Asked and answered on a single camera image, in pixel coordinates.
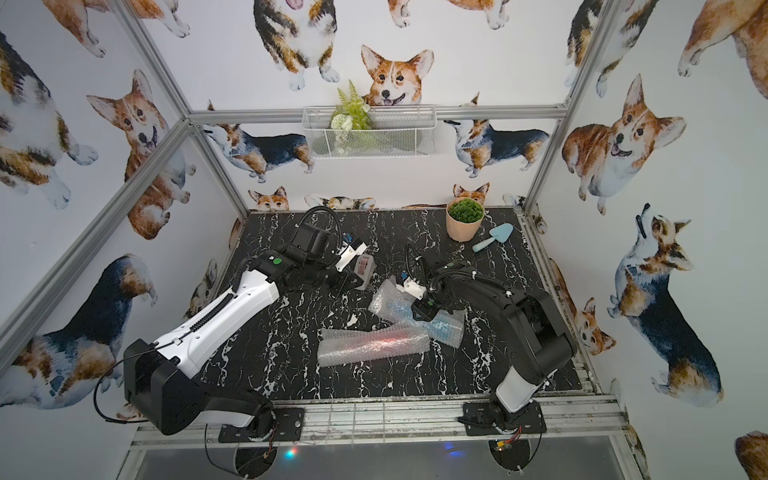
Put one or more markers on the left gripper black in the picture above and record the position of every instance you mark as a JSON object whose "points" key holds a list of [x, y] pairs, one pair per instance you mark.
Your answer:
{"points": [[342, 279]]}

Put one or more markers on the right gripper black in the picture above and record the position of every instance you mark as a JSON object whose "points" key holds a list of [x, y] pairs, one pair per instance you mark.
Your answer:
{"points": [[424, 313]]}

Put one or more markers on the grey tape dispenser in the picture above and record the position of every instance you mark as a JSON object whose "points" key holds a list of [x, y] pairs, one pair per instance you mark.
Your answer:
{"points": [[364, 269]]}

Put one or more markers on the bubble wrap sheet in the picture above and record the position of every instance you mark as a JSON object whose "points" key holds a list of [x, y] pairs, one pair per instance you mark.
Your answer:
{"points": [[341, 347], [395, 307]]}

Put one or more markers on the red wine bottle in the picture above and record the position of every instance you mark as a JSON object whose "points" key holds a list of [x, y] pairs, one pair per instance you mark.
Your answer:
{"points": [[384, 347]]}

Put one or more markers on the blue wine bottle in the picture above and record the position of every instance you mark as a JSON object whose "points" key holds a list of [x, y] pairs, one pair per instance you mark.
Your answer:
{"points": [[445, 326]]}

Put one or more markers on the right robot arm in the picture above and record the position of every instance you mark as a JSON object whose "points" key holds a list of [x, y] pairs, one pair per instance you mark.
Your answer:
{"points": [[537, 337]]}

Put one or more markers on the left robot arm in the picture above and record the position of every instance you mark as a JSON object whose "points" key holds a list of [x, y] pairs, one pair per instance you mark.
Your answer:
{"points": [[160, 377]]}

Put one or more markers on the potted green plant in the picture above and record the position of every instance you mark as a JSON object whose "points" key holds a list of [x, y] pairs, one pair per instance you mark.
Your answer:
{"points": [[463, 219]]}

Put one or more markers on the teal garden trowel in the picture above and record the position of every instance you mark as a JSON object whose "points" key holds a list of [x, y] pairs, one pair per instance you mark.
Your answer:
{"points": [[500, 234]]}

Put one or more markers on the artificial fern with flower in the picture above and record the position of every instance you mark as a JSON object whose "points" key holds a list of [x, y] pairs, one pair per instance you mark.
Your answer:
{"points": [[351, 122]]}

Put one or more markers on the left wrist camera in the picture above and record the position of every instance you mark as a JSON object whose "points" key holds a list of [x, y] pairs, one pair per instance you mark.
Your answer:
{"points": [[356, 247]]}

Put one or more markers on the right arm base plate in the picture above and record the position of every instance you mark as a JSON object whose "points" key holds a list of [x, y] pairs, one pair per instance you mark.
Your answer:
{"points": [[491, 418]]}

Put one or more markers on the aluminium front rail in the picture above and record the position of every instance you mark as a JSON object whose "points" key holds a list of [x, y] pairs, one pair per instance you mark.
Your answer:
{"points": [[405, 421]]}

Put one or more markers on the white wire wall basket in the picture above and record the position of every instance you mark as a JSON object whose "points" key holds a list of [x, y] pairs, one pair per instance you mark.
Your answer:
{"points": [[397, 132]]}

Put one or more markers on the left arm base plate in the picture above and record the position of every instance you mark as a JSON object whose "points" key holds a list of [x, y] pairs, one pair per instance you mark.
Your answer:
{"points": [[277, 424]]}

